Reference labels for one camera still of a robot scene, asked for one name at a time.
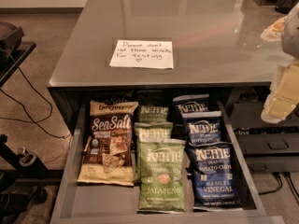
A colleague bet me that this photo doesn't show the open grey top drawer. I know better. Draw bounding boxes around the open grey top drawer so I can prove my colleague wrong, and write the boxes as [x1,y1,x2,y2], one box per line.
[50,105,285,224]

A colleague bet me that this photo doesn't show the front green jalapeno chip bag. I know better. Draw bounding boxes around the front green jalapeno chip bag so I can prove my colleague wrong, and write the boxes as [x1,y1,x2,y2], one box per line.
[138,138,185,213]

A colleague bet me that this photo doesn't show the white handwritten paper note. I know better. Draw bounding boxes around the white handwritten paper note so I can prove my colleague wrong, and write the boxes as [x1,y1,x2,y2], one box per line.
[109,39,174,69]

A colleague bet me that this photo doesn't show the back green chip bag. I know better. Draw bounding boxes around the back green chip bag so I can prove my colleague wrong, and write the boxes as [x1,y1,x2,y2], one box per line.
[138,105,169,123]

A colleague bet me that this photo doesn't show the black stand with wheels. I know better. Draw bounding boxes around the black stand with wheels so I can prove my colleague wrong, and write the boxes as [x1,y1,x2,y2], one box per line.
[0,21,50,224]

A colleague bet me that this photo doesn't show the dark lower drawers right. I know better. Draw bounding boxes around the dark lower drawers right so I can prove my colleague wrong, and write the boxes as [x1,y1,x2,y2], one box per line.
[225,87,299,172]

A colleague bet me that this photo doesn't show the black cable on floor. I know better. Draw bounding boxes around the black cable on floor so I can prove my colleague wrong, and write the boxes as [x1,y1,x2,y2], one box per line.
[0,51,72,140]

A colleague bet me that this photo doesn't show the grey counter cabinet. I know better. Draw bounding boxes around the grey counter cabinet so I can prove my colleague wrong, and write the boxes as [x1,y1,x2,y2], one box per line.
[49,0,292,130]

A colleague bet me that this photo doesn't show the brown sea salt chip bag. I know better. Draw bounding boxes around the brown sea salt chip bag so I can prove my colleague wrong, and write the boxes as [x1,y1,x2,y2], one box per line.
[78,101,138,186]

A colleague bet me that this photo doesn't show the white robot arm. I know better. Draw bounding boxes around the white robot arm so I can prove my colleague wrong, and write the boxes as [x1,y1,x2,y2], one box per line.
[261,3,299,124]

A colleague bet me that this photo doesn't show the middle green chip bag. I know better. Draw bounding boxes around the middle green chip bag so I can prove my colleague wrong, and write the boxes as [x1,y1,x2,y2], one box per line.
[134,121,173,183]

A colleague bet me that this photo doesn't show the middle blue chip bag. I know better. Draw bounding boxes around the middle blue chip bag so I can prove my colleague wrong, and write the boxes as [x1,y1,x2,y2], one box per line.
[182,111,221,145]

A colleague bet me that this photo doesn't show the front blue vinegar chip bag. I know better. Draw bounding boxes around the front blue vinegar chip bag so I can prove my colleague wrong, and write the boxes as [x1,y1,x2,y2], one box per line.
[185,142,241,211]

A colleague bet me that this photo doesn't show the black plugs and cables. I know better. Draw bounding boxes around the black plugs and cables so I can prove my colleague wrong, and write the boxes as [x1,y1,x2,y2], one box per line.
[257,171,299,207]

